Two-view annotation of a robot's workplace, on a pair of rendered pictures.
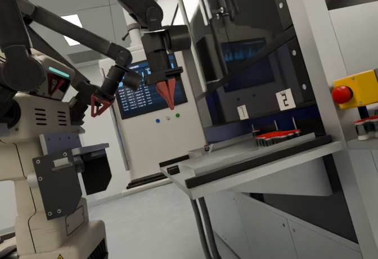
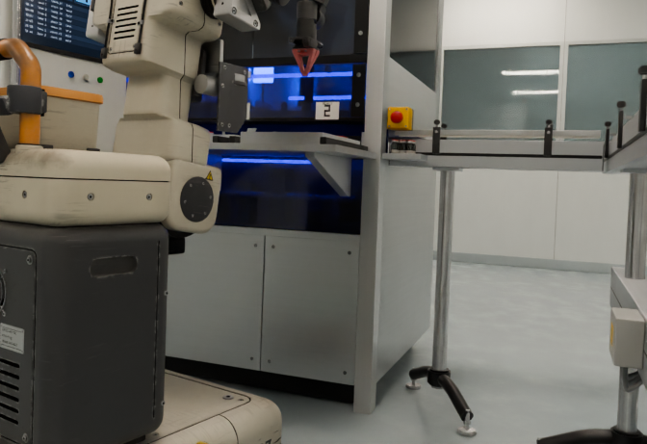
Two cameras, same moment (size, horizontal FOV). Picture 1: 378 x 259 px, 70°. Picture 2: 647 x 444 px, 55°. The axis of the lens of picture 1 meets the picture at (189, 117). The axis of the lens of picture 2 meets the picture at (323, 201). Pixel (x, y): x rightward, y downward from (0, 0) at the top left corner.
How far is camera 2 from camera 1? 1.53 m
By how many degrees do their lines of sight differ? 56
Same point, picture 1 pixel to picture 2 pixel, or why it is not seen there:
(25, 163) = (188, 61)
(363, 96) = (408, 122)
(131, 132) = not seen: hidden behind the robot
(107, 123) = not seen: outside the picture
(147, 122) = (54, 69)
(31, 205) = (177, 111)
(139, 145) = not seen: hidden behind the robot
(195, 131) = (116, 116)
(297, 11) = (375, 45)
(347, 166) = (375, 171)
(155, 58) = (313, 26)
